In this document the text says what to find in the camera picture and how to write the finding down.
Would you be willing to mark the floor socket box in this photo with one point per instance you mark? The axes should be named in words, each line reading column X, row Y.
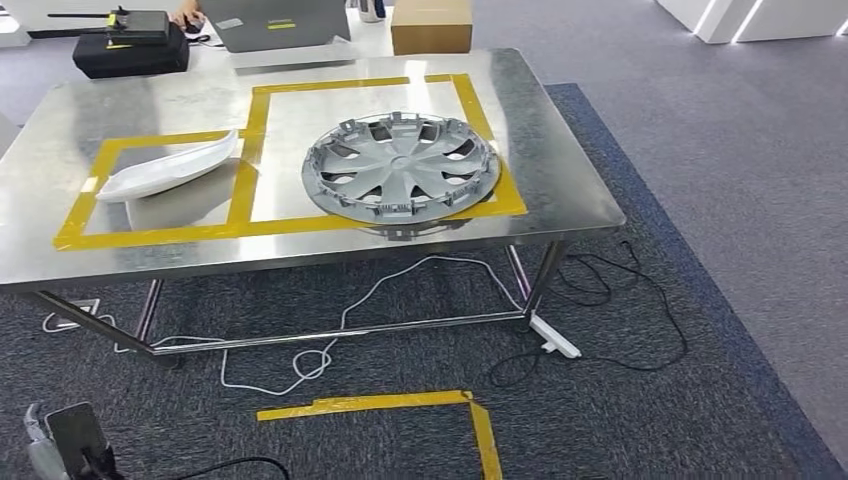
column 78, row 313

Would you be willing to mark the steel tumbler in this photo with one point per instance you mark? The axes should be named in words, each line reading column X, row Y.
column 371, row 10

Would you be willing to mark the white curved car trim part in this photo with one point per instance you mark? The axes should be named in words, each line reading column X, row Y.
column 166, row 172

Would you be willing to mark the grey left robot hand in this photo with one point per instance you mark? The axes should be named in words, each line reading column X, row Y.
column 41, row 457

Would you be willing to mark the person at laptop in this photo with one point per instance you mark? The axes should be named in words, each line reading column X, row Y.
column 187, row 13

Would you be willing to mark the grey laptop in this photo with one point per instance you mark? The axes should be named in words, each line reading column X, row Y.
column 278, row 26

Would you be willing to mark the white lit display plinth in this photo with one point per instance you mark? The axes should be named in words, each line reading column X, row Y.
column 782, row 20

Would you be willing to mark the black radio controller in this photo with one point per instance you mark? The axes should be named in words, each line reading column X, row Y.
column 142, row 26

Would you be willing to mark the grey plastic wheel hubcap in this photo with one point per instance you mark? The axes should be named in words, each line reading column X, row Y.
column 399, row 162

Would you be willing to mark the black carrying case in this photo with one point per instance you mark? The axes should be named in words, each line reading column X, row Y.
column 129, row 60

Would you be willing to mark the black computer mouse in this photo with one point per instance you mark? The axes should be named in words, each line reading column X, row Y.
column 194, row 27

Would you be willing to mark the white power strip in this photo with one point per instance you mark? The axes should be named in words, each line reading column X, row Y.
column 556, row 338

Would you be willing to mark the stainless steel workbench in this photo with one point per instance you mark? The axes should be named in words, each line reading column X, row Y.
column 563, row 166

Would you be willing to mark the brown cardboard box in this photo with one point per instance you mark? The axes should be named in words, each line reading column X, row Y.
column 430, row 30

